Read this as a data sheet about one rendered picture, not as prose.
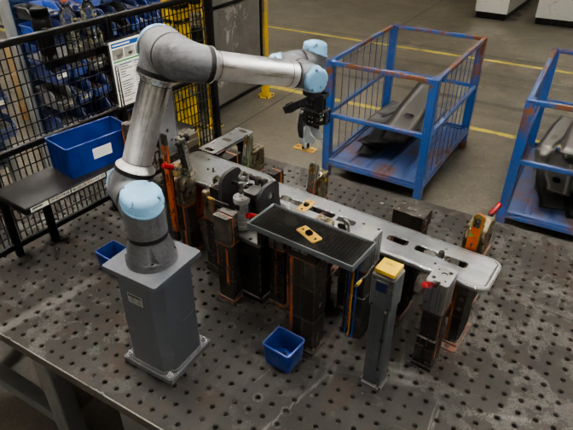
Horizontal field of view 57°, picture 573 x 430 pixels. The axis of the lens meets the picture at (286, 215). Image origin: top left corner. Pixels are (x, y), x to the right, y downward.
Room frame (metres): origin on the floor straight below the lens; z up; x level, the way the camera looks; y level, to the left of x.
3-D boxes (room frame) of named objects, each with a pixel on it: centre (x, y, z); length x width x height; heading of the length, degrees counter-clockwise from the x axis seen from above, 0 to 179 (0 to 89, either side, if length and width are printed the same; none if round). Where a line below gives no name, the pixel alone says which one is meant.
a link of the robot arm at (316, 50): (1.67, -0.09, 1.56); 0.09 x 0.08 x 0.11; 120
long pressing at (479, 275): (1.69, -0.10, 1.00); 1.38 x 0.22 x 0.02; 55
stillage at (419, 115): (3.95, -0.93, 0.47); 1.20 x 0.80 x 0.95; 148
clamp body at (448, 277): (1.21, -0.46, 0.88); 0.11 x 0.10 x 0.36; 145
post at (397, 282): (1.13, -0.28, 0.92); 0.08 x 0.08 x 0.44; 55
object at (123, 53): (2.36, 0.70, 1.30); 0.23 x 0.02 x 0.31; 145
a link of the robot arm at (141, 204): (1.25, 0.40, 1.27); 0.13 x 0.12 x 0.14; 30
